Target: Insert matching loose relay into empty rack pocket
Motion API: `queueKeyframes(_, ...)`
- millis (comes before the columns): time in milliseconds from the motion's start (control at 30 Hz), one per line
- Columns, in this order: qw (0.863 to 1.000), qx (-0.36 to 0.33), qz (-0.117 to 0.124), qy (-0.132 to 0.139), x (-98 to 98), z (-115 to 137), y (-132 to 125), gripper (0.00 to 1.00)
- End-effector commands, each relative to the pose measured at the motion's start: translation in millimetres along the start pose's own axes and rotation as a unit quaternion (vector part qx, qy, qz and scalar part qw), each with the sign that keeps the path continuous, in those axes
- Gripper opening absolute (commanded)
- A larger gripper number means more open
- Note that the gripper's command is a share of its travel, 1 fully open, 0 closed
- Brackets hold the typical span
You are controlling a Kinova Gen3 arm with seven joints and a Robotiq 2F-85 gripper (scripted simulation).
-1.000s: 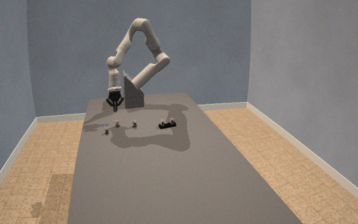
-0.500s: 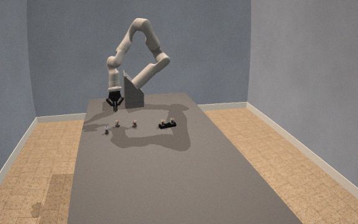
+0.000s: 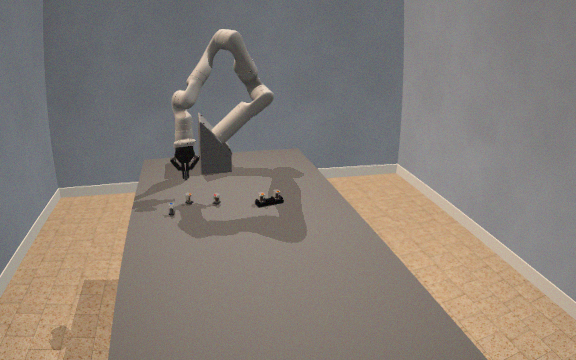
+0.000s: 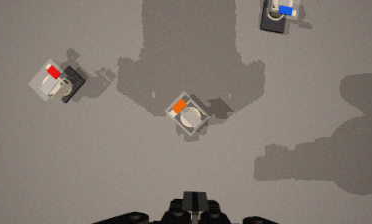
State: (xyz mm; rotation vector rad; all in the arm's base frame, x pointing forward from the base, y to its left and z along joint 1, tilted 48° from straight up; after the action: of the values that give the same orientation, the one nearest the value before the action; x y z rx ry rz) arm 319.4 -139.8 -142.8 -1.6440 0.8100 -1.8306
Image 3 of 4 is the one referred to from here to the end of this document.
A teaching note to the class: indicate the black rack with three pockets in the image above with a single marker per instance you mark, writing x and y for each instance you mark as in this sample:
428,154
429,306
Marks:
269,201

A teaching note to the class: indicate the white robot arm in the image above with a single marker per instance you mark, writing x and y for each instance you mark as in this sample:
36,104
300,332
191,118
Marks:
245,69

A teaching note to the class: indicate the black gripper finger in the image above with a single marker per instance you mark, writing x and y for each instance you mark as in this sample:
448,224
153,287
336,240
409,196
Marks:
196,159
179,168

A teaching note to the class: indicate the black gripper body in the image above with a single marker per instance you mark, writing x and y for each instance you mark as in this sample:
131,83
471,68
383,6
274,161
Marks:
184,154

